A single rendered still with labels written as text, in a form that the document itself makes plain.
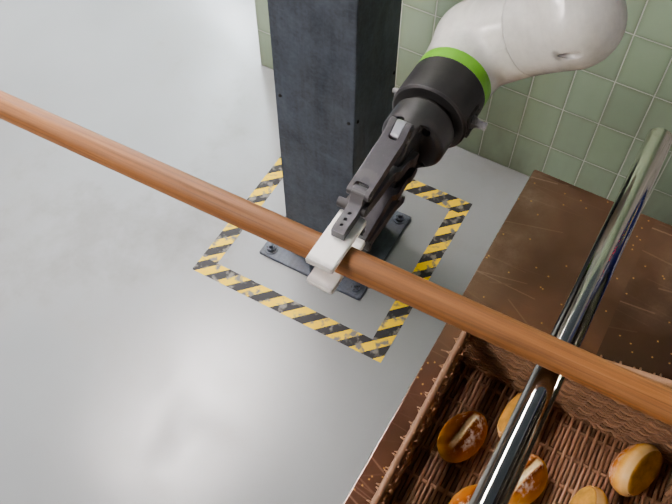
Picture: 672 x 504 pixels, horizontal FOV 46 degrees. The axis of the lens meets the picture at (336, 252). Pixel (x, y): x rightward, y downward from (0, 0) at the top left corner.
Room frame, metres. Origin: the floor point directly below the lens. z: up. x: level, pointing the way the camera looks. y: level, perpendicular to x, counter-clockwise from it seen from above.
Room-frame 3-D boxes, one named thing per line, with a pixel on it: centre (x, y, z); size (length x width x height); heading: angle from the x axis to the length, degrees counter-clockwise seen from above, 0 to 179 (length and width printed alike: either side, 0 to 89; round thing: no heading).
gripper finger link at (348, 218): (0.46, -0.01, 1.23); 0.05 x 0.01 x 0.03; 150
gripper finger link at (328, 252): (0.44, 0.00, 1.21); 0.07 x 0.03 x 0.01; 150
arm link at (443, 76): (0.64, -0.12, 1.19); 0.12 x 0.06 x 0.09; 60
